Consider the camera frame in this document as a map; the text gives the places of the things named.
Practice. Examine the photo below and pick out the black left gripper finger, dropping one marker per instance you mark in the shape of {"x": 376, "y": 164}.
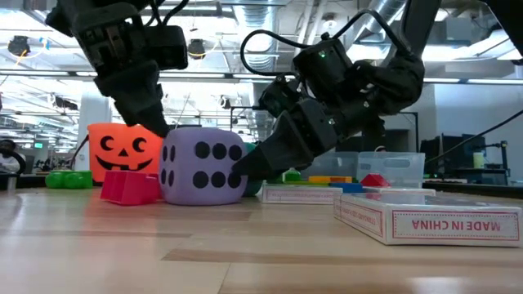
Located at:
{"x": 135, "y": 102}

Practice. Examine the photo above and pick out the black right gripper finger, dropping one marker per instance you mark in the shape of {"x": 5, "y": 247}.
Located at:
{"x": 302, "y": 139}

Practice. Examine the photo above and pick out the dark green small block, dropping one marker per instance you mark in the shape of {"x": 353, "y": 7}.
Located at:
{"x": 292, "y": 175}

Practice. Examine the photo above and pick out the yellow building block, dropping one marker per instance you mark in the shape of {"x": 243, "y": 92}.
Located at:
{"x": 341, "y": 179}
{"x": 318, "y": 179}

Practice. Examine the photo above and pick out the white red playing card box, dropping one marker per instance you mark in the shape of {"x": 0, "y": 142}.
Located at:
{"x": 449, "y": 224}
{"x": 300, "y": 195}

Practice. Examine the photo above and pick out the blue block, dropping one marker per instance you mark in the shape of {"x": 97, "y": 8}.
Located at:
{"x": 347, "y": 188}

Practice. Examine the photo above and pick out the red two-stud building block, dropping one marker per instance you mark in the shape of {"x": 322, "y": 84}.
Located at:
{"x": 130, "y": 188}

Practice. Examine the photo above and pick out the purple foam die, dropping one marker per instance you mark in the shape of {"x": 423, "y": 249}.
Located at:
{"x": 196, "y": 167}

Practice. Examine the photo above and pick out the green two-stud building block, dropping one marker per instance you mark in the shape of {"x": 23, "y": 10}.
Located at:
{"x": 67, "y": 179}

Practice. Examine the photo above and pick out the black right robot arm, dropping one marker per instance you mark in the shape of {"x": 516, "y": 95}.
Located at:
{"x": 417, "y": 24}

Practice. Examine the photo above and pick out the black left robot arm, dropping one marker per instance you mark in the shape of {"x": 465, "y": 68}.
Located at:
{"x": 94, "y": 8}

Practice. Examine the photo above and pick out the clear plastic bin middle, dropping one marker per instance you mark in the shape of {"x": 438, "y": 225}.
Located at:
{"x": 331, "y": 163}

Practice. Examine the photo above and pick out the clear plastic bin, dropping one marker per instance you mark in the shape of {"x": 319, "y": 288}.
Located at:
{"x": 331, "y": 163}
{"x": 392, "y": 165}

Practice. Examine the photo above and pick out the orange pumpkin face bucket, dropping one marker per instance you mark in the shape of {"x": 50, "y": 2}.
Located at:
{"x": 122, "y": 139}

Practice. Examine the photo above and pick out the black ceiling device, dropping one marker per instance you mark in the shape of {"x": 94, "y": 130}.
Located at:
{"x": 196, "y": 49}
{"x": 18, "y": 45}

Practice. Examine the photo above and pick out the black monitors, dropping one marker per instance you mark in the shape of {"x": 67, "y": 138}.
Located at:
{"x": 445, "y": 153}

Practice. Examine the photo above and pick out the pale yellow cylinder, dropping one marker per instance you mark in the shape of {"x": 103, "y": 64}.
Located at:
{"x": 479, "y": 160}

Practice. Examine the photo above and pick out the person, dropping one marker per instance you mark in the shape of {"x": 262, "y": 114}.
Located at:
{"x": 8, "y": 161}

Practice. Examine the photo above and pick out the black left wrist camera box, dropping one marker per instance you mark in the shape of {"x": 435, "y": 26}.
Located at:
{"x": 165, "y": 47}

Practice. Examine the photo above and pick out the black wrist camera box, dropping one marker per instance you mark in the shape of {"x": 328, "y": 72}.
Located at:
{"x": 165, "y": 47}
{"x": 323, "y": 61}

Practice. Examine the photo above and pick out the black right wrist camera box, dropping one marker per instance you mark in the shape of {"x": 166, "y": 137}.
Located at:
{"x": 323, "y": 61}

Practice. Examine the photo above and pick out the silver ceiling duct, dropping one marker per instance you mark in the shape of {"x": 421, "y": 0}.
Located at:
{"x": 380, "y": 10}
{"x": 255, "y": 24}

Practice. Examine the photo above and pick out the black table frame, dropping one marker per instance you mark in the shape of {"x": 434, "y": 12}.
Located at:
{"x": 474, "y": 190}

